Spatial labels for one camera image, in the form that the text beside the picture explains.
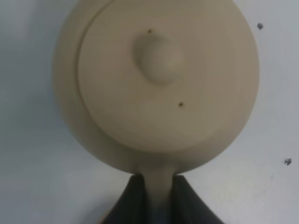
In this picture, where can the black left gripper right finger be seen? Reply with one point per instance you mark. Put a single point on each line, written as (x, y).
(187, 207)

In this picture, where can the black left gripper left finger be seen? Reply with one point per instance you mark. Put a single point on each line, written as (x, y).
(133, 205)

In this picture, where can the beige ceramic teapot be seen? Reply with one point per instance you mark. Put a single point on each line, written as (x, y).
(156, 87)

